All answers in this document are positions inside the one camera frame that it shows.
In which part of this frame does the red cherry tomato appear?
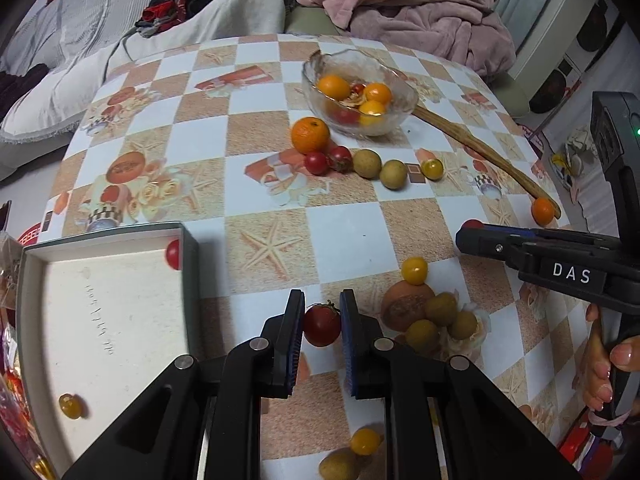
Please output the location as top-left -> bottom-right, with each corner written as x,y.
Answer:
303,301 -> 342,348

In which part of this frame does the person right hand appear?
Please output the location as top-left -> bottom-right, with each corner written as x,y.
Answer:
582,304 -> 640,412

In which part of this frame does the large orange by stick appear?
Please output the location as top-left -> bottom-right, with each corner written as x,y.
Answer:
530,197 -> 555,228

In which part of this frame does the long wooden stick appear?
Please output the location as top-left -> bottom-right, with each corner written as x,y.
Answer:
309,49 -> 563,220

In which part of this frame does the longan bowl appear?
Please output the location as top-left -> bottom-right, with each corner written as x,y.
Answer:
378,159 -> 408,191
352,150 -> 382,180

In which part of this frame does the red tomato orange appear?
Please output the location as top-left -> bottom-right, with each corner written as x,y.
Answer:
304,152 -> 330,176
328,146 -> 352,174

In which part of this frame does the white shallow tray box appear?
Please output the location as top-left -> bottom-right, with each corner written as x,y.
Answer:
16,222 -> 203,476

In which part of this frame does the orange near bowl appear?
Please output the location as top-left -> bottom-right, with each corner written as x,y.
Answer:
291,117 -> 330,155

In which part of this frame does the glass fruit bowl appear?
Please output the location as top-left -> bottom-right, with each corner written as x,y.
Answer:
302,50 -> 419,138

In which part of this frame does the pile of snack bags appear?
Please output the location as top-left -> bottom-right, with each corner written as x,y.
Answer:
1,231 -> 56,479

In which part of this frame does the pink blanket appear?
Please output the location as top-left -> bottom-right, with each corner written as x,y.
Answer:
295,0 -> 516,78

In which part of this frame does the grey white sofa cover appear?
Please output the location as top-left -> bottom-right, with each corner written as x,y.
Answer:
1,0 -> 285,144

